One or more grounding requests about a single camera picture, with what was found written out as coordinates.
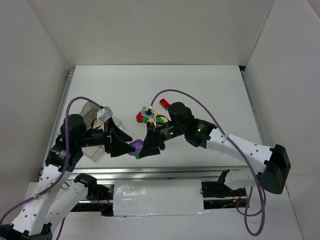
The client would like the amber plastic container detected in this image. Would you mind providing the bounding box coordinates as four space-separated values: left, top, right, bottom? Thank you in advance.
83 109 102 130

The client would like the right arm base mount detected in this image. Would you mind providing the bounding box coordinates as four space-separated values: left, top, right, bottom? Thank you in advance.
199 181 247 210

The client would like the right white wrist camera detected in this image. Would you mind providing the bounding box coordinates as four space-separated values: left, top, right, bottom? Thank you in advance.
141 106 157 127

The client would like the red rounded lego brick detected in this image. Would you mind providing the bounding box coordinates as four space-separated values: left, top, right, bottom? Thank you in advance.
136 111 144 123

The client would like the green long lego brick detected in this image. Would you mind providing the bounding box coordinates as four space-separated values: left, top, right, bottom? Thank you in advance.
156 116 167 125

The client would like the aluminium front rail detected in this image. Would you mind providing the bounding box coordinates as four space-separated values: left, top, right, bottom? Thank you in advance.
67 166 245 182

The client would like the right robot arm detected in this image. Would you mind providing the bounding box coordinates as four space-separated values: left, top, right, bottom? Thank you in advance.
139 102 291 195

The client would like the purple rounded lego brick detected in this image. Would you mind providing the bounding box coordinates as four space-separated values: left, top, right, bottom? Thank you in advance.
128 139 144 156

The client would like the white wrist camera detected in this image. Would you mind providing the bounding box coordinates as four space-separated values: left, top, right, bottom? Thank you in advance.
96 106 113 126
141 106 157 127

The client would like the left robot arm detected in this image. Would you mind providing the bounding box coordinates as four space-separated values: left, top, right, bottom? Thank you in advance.
0 114 135 240

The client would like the white foam board cover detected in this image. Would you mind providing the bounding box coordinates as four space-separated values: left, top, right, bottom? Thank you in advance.
113 180 205 217

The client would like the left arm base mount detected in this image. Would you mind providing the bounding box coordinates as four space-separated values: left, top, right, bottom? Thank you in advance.
71 184 115 217

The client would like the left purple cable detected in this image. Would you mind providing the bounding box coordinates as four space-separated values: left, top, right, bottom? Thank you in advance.
0 96 105 240

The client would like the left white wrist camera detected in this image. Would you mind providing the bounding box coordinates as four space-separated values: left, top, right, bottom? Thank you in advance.
96 106 113 126

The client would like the red flat lego brick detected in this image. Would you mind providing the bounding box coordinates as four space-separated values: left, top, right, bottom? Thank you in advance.
159 98 169 104

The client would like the long clear plastic container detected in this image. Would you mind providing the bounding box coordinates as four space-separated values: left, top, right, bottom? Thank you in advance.
82 145 105 162

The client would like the small clear plastic container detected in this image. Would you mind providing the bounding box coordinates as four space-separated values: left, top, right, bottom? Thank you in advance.
111 115 123 130

